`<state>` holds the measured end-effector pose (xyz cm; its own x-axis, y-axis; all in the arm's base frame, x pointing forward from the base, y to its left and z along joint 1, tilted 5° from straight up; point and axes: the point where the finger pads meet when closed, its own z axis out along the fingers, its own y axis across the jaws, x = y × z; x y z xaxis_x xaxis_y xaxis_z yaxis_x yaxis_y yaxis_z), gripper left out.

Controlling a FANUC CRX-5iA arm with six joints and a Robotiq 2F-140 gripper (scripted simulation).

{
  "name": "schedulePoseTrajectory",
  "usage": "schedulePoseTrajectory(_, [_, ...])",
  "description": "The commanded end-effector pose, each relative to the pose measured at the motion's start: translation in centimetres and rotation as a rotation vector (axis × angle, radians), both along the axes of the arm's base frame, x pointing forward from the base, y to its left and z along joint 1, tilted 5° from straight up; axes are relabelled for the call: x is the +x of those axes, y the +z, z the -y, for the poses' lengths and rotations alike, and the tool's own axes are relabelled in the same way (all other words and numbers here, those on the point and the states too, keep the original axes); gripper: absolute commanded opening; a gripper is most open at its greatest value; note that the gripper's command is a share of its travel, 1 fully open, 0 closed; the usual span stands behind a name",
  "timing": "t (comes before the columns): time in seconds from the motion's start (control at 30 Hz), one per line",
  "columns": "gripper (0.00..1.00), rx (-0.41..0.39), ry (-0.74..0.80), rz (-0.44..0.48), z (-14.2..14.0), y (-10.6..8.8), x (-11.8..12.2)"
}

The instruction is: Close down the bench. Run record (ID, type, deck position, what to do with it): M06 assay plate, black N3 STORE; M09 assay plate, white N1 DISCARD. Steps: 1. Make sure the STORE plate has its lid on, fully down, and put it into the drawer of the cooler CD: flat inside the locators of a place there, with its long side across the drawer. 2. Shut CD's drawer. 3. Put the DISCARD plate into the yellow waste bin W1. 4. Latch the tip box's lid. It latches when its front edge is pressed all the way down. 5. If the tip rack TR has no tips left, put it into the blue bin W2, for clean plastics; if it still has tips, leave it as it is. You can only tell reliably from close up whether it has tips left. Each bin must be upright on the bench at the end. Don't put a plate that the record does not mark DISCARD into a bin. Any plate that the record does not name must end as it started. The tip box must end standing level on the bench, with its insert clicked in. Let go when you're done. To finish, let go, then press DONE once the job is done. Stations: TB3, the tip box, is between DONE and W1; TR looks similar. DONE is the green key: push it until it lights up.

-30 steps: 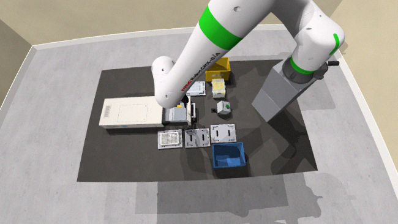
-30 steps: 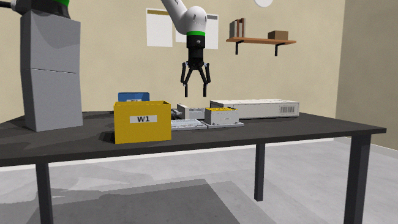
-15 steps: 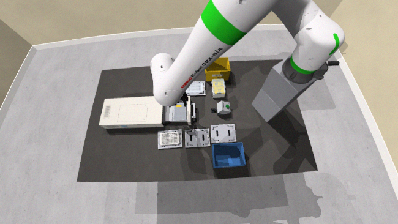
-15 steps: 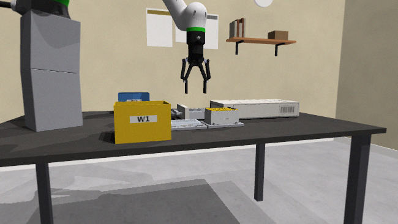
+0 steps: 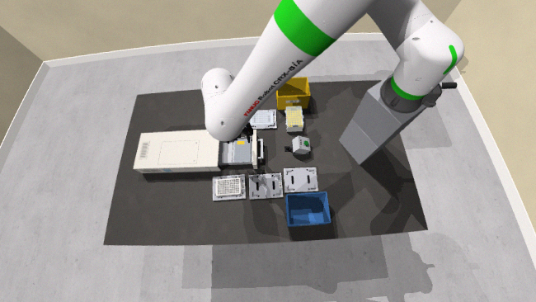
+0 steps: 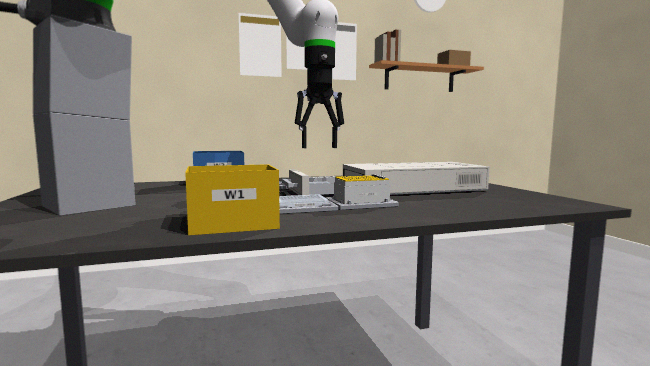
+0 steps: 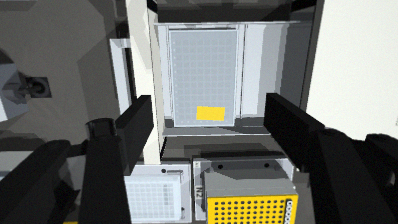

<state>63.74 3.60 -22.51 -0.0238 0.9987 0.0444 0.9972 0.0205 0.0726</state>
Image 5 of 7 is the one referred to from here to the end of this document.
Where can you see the yellow open-sided box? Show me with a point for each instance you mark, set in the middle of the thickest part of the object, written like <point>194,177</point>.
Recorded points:
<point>292,94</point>

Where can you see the blue open bin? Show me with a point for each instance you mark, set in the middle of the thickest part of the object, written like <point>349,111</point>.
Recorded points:
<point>312,208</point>

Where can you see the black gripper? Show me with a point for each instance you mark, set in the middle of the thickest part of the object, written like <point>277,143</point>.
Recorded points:
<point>248,131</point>

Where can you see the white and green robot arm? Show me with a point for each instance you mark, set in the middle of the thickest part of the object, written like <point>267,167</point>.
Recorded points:
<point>300,30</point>

